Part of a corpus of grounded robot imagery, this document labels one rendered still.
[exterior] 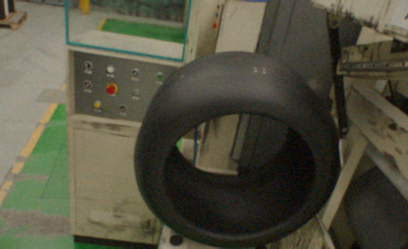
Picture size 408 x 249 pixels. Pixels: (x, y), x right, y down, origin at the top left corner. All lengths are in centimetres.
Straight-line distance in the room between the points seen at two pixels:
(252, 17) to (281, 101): 43
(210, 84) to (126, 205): 132
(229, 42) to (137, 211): 122
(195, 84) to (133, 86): 88
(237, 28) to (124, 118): 85
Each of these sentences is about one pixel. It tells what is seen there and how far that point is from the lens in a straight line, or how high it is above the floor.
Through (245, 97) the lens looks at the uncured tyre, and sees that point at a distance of 77.
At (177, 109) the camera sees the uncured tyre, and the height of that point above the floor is 137.
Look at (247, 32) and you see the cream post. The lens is 115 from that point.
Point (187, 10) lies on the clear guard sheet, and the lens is 150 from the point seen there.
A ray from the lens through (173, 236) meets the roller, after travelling 109.
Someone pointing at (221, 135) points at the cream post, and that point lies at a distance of 128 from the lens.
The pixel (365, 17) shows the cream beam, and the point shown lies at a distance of 79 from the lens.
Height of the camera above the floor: 170
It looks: 26 degrees down
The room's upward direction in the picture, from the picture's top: 10 degrees clockwise
